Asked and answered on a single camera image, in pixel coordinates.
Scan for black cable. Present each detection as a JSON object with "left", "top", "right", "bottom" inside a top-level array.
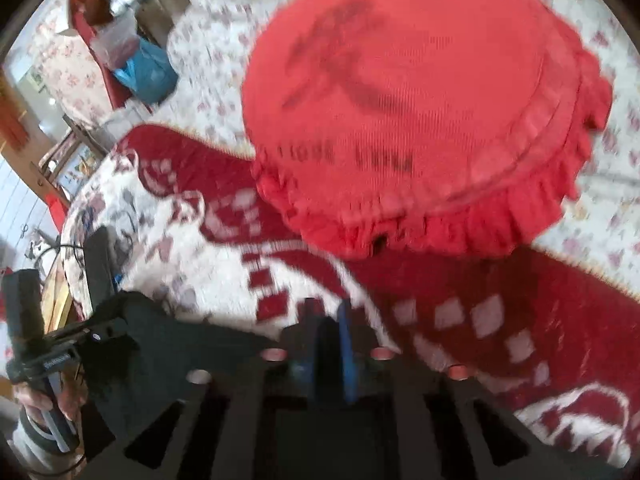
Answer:
[{"left": 34, "top": 242, "right": 87, "bottom": 266}]

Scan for black smartphone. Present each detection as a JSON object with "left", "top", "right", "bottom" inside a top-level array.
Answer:
[{"left": 84, "top": 226, "right": 117, "bottom": 310}]

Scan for red white floral blanket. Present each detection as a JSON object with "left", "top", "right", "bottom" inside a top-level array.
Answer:
[{"left": 61, "top": 125, "right": 639, "bottom": 467}]

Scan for small-flower bed sheet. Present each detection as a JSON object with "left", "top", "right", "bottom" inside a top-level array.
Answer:
[{"left": 153, "top": 0, "right": 639, "bottom": 295}]

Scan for red heart ruffled pillow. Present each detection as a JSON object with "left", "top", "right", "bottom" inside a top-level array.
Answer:
[{"left": 242, "top": 0, "right": 613, "bottom": 258}]

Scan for person left hand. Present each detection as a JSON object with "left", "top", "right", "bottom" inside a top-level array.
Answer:
[{"left": 13, "top": 376, "right": 87, "bottom": 427}]

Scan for blue plastic bag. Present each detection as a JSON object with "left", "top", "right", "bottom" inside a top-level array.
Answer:
[{"left": 113, "top": 39, "right": 178, "bottom": 105}]

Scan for black pants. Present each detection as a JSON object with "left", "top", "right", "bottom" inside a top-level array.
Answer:
[{"left": 80, "top": 292, "right": 273, "bottom": 458}]

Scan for translucent plastic bag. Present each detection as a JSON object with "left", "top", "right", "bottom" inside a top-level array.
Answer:
[{"left": 90, "top": 10, "right": 140, "bottom": 70}]

